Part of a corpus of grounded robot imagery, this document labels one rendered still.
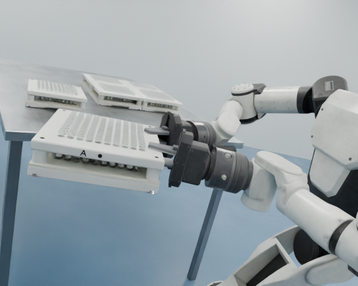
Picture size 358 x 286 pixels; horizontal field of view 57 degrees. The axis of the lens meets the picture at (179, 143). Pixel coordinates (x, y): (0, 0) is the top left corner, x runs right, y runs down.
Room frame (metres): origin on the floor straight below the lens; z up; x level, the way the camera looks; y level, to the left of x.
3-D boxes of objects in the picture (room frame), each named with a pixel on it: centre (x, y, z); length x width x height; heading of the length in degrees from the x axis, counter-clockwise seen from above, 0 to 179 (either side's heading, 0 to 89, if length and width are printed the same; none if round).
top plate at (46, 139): (0.68, 0.16, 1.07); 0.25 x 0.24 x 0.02; 13
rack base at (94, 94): (1.82, 0.42, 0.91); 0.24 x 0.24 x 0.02; 30
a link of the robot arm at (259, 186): (0.68, -0.17, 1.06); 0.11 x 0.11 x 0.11; 4
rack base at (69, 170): (0.68, 0.16, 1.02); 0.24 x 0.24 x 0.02; 13
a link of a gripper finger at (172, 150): (0.65, 0.03, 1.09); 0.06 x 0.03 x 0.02; 94
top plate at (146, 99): (1.94, 0.20, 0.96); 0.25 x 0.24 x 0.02; 120
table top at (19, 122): (1.93, 0.56, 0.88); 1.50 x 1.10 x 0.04; 36
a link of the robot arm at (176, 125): (0.83, 0.00, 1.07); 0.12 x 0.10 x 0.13; 134
